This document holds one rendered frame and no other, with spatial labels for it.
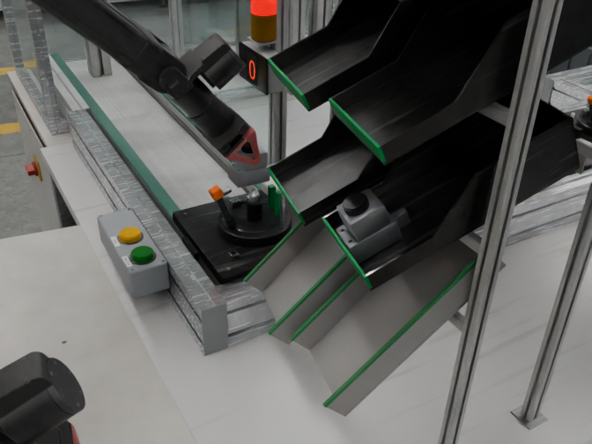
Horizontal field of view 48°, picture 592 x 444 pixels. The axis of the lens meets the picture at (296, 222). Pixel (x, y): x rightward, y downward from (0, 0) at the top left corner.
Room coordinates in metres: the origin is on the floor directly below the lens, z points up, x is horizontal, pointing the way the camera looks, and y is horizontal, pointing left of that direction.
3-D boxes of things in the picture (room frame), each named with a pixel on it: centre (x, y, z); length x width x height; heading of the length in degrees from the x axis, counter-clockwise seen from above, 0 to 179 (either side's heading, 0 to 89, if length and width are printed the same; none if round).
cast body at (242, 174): (1.05, 0.08, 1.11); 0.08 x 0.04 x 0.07; 121
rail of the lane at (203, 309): (1.21, 0.35, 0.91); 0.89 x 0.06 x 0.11; 30
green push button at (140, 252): (0.95, 0.27, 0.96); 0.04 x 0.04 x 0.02
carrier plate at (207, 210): (1.05, 0.08, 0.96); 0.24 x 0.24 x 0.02; 30
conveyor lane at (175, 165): (1.32, 0.21, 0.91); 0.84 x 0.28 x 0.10; 30
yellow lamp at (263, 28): (1.27, 0.07, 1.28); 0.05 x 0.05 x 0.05
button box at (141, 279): (1.01, 0.31, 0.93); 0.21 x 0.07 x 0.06; 30
